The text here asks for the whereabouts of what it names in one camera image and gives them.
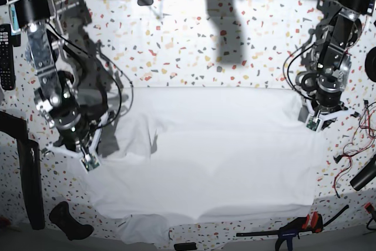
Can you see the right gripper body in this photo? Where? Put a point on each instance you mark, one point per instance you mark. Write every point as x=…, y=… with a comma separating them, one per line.
x=79, y=141

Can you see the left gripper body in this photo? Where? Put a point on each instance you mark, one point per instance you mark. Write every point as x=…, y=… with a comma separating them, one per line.
x=328, y=107

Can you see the white T-shirt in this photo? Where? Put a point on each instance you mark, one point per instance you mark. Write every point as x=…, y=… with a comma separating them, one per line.
x=183, y=156

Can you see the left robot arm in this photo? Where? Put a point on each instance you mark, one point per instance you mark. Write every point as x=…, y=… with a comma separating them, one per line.
x=328, y=63

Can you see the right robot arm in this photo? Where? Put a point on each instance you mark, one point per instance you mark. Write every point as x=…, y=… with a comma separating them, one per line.
x=57, y=97

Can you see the black bar clamp left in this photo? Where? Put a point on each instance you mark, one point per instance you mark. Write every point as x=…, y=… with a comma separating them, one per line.
x=30, y=170

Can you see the black round object right edge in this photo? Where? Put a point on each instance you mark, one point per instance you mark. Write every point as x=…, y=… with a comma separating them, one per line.
x=370, y=64

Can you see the black cylinder right edge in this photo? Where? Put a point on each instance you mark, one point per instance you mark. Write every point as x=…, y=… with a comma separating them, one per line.
x=364, y=176

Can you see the terrazzo pattern table cloth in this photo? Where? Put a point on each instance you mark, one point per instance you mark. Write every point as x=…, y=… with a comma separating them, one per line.
x=194, y=43

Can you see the black TV remote control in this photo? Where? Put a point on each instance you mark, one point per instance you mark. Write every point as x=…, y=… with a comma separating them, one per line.
x=7, y=58

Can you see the orange clip right edge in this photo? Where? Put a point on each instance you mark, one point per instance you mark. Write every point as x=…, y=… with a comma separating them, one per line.
x=369, y=208

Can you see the black orange bar clamp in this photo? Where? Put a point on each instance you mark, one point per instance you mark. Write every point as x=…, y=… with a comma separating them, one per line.
x=293, y=229

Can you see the teal highlighter marker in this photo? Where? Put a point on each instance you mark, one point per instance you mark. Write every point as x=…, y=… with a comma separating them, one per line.
x=16, y=37

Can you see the small black box bottom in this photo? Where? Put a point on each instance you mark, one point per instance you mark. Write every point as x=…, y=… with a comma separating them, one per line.
x=188, y=246

